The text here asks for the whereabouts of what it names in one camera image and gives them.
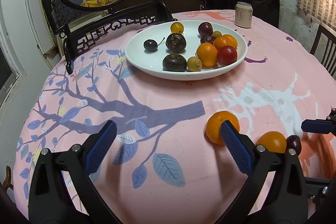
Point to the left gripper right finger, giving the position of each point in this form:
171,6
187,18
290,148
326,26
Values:
286,201

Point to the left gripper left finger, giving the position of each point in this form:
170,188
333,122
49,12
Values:
49,199

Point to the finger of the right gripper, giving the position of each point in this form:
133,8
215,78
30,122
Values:
317,126

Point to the yellow-green orange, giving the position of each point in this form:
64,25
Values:
273,141

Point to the yellow-orange kumquat fruit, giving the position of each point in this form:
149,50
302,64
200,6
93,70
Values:
213,126

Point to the red cherry tomato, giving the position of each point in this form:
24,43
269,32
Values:
227,55

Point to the orange mandarin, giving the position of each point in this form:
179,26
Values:
233,40
223,41
207,53

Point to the small brown longan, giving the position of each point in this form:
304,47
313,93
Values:
216,34

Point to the dark water chestnut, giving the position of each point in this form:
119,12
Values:
176,43
207,39
174,62

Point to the small tan longan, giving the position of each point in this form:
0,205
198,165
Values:
194,64

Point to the dark purple plum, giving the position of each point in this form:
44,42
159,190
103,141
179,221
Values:
205,29

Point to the dark water chestnut front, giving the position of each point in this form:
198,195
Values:
174,62

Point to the dark water chestnut back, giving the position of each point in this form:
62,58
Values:
176,43

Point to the dark cherry with stem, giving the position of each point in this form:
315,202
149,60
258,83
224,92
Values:
151,45

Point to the dark cherry right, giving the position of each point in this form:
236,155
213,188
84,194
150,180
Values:
294,142

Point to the dark slatted chair right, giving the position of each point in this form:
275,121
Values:
324,49

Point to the pink floral tablecloth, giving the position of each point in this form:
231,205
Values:
161,168

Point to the pale drink can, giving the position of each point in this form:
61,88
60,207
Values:
243,15

